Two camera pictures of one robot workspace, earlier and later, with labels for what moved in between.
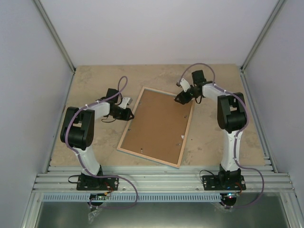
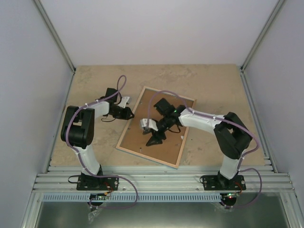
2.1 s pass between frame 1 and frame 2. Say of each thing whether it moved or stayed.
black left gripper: stayed
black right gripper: moved
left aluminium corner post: stayed
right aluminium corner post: stayed
